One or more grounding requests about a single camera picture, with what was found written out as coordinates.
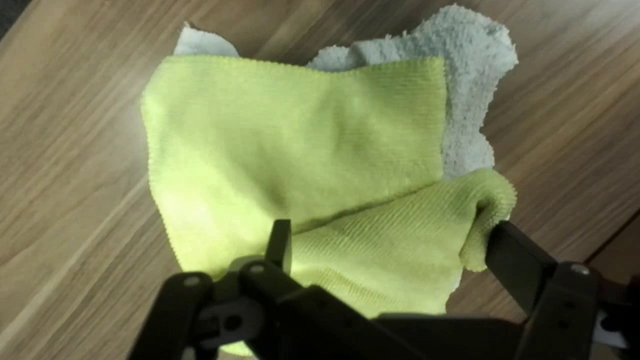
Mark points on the white towel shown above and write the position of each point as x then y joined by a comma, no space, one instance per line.
466,80

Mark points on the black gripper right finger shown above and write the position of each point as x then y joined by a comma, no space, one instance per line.
567,313

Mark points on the yellow towel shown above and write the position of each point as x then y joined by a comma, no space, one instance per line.
300,167

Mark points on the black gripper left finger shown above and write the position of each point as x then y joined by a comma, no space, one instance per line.
200,321

